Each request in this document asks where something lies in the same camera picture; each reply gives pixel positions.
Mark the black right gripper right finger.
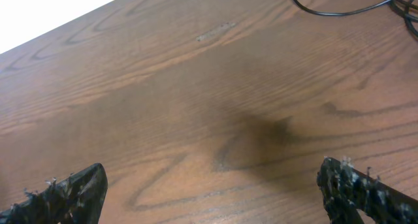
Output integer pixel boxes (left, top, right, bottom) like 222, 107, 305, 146
317, 157, 417, 224

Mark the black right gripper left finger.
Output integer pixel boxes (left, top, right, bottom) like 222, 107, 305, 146
1, 163, 108, 224

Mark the black USB cable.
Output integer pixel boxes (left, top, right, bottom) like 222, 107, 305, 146
286, 0, 418, 39

